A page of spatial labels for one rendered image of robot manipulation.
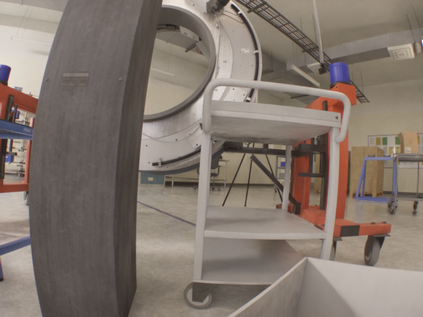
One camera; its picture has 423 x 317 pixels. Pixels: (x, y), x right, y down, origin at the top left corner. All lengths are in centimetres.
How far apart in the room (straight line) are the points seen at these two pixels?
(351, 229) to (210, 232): 75
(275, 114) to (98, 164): 51
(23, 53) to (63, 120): 653
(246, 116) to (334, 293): 52
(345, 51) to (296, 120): 560
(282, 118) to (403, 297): 57
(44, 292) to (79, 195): 31
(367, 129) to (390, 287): 947
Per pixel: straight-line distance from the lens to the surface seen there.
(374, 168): 696
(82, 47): 66
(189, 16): 165
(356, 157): 712
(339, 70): 138
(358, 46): 626
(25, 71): 691
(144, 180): 597
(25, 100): 210
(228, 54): 152
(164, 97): 752
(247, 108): 72
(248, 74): 148
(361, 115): 1004
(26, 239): 112
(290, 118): 74
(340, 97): 73
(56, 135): 61
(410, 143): 398
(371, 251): 141
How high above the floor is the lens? 47
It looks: 3 degrees up
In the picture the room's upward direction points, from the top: 4 degrees clockwise
